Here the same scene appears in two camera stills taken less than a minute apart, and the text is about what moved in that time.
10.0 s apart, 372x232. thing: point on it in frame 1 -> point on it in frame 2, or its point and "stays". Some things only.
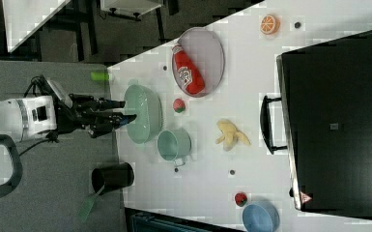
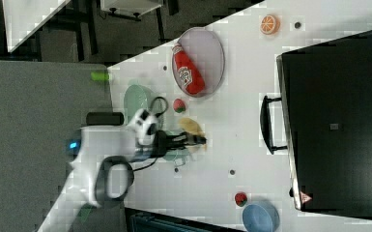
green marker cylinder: [100, 75] stays
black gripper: [96, 115] -> [163, 142]
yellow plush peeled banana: [230, 134] -> [190, 126]
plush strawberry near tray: [179, 105] stays
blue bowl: [260, 217] stays
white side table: [24, 19] stays
